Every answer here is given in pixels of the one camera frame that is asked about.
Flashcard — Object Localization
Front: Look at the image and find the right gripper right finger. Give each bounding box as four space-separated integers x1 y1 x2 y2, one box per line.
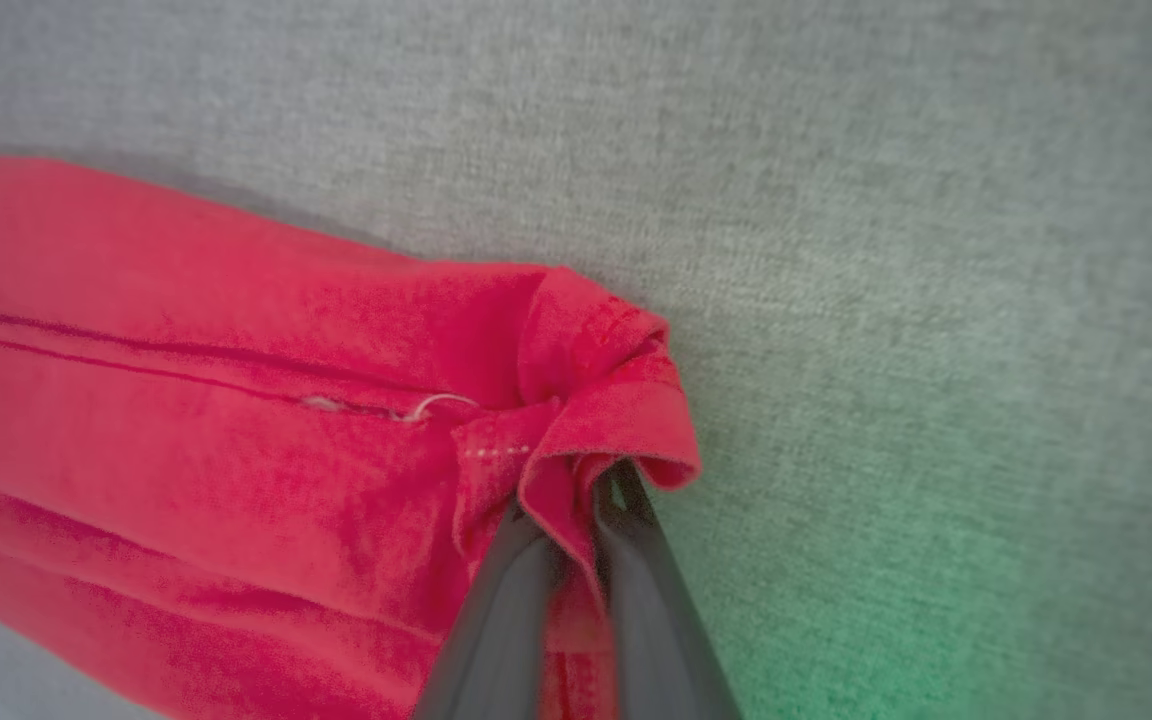
591 460 743 720

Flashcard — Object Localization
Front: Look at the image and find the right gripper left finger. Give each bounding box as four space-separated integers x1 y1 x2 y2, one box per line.
414 505 563 720

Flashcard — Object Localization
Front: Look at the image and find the red and white basketball jersey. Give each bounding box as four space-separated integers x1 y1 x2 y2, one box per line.
0 148 703 720

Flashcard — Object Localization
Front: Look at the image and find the grey fabric sofa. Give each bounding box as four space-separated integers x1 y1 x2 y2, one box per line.
0 0 1152 720

